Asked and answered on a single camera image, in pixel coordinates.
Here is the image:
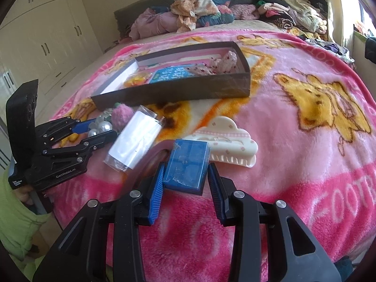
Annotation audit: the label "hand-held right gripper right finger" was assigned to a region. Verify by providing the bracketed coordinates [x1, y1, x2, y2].
[207, 162, 343, 282]

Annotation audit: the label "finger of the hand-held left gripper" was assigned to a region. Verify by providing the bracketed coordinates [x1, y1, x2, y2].
[35, 116, 98, 149]
[42, 130, 118, 161]

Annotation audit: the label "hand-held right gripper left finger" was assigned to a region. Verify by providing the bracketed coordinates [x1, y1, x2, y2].
[32, 162, 165, 282]

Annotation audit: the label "pearl bead bracelet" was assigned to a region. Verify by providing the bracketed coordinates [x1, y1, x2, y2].
[87, 112, 114, 138]

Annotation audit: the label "pink knitted hair tie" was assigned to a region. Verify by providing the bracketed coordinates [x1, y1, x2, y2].
[111, 102, 134, 133]

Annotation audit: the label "clear bag with white card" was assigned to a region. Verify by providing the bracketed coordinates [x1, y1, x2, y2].
[103, 105, 166, 174]

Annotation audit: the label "small blue box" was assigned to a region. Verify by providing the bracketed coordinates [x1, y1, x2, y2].
[162, 139, 211, 196]

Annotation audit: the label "brown cardboard box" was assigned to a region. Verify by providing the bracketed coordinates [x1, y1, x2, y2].
[90, 41, 251, 111]

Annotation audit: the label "person's left hand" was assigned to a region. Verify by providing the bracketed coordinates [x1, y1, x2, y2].
[13, 186, 35, 205]

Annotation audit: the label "pink printed blanket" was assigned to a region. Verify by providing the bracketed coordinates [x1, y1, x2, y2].
[48, 31, 376, 282]

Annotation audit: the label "cream wardrobe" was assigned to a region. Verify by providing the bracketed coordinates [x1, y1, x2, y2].
[0, 0, 104, 94]

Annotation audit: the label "blue patterned card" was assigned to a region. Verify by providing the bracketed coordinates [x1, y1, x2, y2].
[147, 64, 206, 84]

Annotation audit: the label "pink padded jacket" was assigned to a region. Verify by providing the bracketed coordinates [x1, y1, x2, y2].
[129, 8, 180, 40]

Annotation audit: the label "pile of clothes on bed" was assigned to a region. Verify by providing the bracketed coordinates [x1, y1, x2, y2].
[114, 0, 256, 37]

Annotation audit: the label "cream orange printed cloth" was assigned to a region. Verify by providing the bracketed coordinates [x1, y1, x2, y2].
[171, 0, 221, 33]

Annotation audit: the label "pink knitted cloth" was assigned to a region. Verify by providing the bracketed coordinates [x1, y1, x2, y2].
[231, 4, 260, 21]

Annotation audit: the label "purple clothes heap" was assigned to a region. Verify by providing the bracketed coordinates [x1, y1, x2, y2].
[305, 32, 356, 63]

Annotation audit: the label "pile of mixed clothes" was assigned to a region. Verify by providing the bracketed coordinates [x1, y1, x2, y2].
[253, 0, 329, 34]

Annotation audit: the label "dark clothes on windowsill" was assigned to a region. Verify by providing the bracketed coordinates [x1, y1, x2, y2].
[364, 35, 376, 61]

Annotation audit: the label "cream curtain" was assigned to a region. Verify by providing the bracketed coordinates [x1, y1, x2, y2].
[321, 0, 342, 44]

